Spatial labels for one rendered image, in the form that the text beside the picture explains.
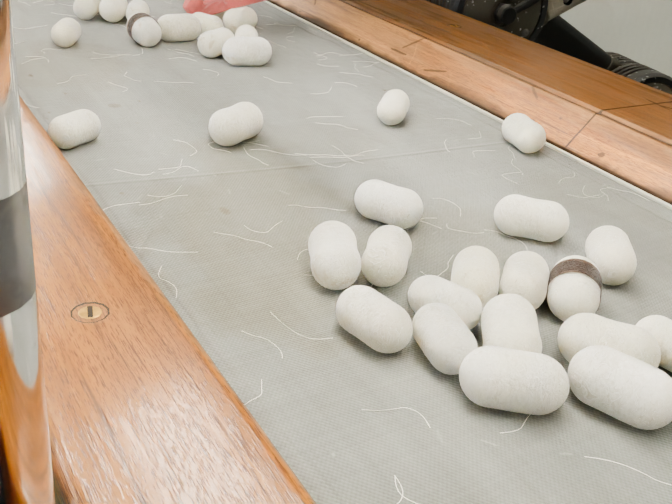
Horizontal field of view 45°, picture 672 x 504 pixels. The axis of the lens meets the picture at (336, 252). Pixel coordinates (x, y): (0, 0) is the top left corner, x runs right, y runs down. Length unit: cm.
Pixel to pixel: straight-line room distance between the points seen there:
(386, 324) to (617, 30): 278
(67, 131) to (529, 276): 25
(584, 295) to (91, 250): 19
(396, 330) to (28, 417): 15
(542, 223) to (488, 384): 14
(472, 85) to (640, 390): 36
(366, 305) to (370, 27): 45
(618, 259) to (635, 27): 263
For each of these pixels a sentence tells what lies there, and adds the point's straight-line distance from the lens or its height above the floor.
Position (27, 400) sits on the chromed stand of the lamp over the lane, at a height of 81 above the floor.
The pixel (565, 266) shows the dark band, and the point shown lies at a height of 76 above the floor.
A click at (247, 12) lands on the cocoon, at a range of 71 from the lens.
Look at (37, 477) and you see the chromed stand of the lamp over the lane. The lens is 18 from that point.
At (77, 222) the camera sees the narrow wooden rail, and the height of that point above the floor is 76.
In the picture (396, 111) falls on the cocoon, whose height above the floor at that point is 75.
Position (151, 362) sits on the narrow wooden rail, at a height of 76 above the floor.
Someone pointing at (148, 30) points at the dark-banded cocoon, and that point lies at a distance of 65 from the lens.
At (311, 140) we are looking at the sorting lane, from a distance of 49.
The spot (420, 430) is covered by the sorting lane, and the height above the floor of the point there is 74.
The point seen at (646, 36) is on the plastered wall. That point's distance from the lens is 296.
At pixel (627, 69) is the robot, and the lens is 119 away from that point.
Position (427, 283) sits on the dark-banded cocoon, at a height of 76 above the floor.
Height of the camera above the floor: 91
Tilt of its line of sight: 28 degrees down
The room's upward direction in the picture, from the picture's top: 7 degrees clockwise
